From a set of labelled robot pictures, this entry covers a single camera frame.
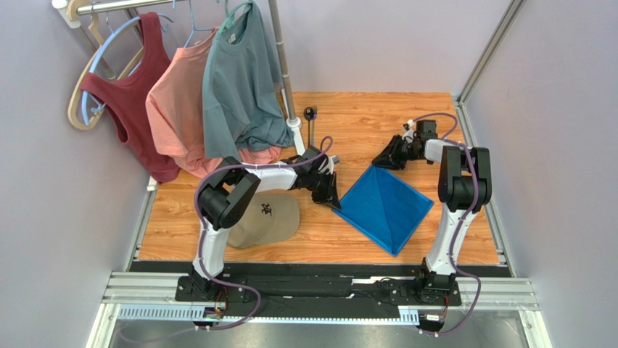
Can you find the black spoon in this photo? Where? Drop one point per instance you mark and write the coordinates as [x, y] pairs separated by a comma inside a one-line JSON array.
[[310, 115]]

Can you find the maroon tank top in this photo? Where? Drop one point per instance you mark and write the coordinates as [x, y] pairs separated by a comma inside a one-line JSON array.
[[125, 101]]

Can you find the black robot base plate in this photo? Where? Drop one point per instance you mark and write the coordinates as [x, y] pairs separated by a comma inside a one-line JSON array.
[[385, 290]]

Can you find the blue cloth napkin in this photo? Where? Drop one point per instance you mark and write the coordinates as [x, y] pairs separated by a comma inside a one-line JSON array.
[[384, 208]]

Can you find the wooden clothes hanger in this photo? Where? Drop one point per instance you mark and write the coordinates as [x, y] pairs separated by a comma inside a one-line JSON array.
[[85, 120]]

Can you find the aluminium frame rail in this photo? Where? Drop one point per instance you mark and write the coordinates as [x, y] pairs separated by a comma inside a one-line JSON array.
[[151, 296]]

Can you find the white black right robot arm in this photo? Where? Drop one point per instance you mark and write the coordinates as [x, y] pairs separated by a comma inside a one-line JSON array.
[[464, 187]]

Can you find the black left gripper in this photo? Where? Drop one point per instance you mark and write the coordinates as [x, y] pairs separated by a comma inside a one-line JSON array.
[[329, 196]]

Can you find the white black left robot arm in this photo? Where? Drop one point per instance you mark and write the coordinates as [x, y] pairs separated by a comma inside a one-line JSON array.
[[223, 196]]

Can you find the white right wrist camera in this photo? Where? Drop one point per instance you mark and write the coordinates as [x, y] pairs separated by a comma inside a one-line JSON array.
[[409, 128]]

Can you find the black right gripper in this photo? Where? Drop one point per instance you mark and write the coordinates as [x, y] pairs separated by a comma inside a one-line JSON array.
[[400, 150]]

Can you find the metal clothes rack pole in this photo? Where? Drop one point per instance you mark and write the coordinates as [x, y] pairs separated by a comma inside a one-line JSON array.
[[70, 12]]

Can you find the beige baseball cap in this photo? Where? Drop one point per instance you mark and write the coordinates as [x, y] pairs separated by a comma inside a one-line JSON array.
[[269, 218]]

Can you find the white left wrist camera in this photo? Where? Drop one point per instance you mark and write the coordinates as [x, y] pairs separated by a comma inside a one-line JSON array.
[[329, 165]]

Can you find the teal clothes hanger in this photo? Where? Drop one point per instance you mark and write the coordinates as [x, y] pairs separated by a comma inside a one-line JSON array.
[[231, 14]]

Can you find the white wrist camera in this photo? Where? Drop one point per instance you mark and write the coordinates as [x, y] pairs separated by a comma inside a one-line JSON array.
[[329, 165], [409, 128]]

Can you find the pink t-shirt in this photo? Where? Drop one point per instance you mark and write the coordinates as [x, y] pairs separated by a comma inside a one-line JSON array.
[[174, 109]]

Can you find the white clothes rack foot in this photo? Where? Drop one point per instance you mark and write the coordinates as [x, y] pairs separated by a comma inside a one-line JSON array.
[[295, 132]]

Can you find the teal t-shirt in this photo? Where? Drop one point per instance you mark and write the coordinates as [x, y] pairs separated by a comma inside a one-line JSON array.
[[240, 108]]

